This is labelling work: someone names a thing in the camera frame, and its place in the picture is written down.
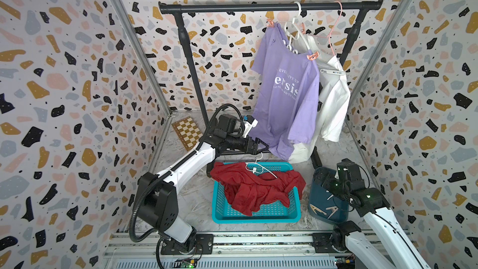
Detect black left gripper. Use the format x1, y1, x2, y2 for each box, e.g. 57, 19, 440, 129
227, 134, 270, 156

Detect purple garment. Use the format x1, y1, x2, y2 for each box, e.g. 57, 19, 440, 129
249, 22, 320, 161

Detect red garment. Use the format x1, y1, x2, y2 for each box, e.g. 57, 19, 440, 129
210, 163, 306, 216

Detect white printed t-shirt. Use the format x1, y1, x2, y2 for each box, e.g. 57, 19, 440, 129
288, 54, 351, 164

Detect white plastic hangers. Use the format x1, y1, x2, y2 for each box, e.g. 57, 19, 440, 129
284, 1, 311, 54

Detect pink wire hanger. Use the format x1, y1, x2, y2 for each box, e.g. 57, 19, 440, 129
325, 1, 344, 57

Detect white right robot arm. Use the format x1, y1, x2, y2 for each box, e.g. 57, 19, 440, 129
314, 158, 430, 269

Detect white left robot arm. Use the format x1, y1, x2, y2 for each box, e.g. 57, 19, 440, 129
128, 113, 268, 251

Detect dark teal clothespin bin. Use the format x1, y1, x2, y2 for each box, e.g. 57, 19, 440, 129
307, 167, 349, 225

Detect wooden chessboard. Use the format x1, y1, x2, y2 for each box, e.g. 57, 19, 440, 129
172, 117, 203, 151

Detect teal laundry basket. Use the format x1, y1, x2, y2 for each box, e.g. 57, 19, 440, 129
212, 162, 301, 224

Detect dark grey clothes rack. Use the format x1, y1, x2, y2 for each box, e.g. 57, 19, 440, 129
159, 0, 383, 125

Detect aluminium corner profile left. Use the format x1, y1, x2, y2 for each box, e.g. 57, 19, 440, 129
110, 0, 172, 117

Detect aluminium corner profile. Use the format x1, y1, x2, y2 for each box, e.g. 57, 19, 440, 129
348, 0, 413, 112
110, 0, 172, 117

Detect aluminium corner profile right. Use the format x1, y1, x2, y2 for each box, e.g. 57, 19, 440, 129
348, 0, 413, 112

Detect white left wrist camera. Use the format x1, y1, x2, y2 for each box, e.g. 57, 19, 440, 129
243, 115, 258, 138

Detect black corrugated cable conduit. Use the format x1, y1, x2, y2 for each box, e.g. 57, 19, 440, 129
128, 103, 245, 243

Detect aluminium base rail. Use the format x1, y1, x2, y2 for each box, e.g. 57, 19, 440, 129
102, 230, 412, 269

